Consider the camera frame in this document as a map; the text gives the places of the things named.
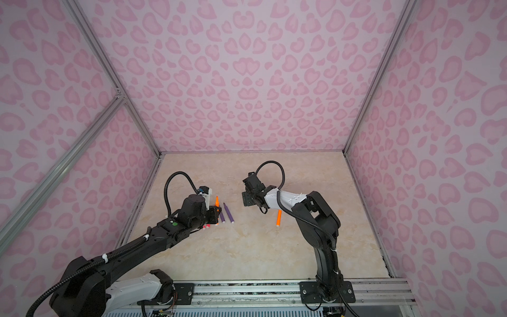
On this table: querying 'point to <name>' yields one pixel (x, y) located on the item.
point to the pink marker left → (204, 227)
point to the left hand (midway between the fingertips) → (221, 206)
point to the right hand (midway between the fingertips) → (253, 194)
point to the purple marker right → (231, 218)
